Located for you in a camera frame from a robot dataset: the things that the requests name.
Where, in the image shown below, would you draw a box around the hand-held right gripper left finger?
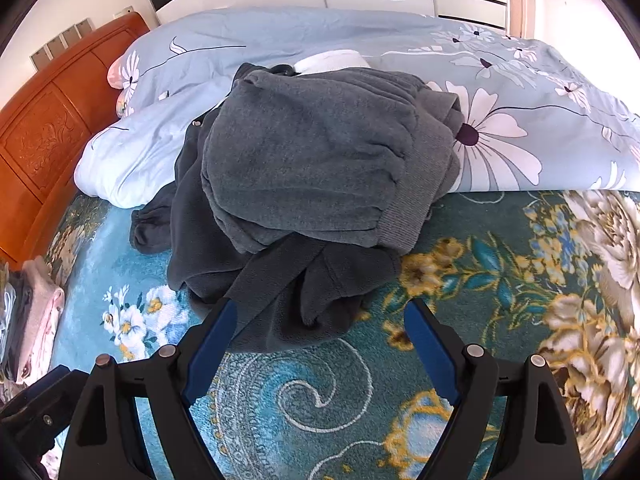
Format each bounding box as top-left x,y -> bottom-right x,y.
57,299 -> 239,480

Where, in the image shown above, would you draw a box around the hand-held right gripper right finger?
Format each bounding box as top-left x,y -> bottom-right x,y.
402,299 -> 586,480

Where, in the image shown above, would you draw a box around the dark grey fleece garment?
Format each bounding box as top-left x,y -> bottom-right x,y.
130,62 -> 406,353

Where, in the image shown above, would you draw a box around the grey knit sweater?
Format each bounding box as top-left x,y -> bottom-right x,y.
200,67 -> 463,253

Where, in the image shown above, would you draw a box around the dark folded clothes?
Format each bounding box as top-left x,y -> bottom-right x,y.
0,262 -> 28,383

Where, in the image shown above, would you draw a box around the orange wooden headboard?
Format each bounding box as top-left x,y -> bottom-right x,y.
0,12 -> 151,266

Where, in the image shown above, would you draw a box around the pink pillow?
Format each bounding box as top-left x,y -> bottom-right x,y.
106,54 -> 132,92

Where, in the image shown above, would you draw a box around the white cloth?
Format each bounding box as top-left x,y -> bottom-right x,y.
292,49 -> 373,76

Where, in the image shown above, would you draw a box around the light blue floral duvet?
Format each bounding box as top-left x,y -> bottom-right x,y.
74,7 -> 640,208

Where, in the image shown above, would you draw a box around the wall switch panel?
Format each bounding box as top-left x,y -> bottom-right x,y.
30,16 -> 96,70

